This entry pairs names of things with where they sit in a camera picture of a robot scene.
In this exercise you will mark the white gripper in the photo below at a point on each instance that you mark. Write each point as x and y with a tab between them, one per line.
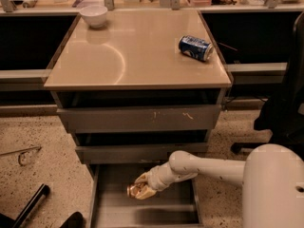
157	179

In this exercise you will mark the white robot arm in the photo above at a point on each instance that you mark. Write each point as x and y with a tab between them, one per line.
271	178

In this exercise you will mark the grey middle drawer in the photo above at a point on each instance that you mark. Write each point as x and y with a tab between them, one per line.
140	153

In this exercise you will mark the grey open bottom drawer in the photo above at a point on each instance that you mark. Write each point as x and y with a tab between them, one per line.
111	207

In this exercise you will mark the grey top drawer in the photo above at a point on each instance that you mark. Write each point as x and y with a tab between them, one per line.
139	118

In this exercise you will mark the grey drawer cabinet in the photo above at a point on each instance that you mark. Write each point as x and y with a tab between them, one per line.
134	60

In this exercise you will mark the blue soda can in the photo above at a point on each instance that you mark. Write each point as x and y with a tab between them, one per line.
195	48

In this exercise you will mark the black chair base tip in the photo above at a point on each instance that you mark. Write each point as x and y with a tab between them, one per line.
76	220

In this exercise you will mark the metal hook on floor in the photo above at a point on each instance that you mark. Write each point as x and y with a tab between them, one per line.
23	155

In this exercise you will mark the black chair leg left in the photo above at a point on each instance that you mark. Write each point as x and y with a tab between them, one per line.
7	222

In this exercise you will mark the black office chair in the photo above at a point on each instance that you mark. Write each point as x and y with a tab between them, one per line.
283	114

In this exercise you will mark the white ceramic bowl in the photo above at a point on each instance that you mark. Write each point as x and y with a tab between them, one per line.
94	15

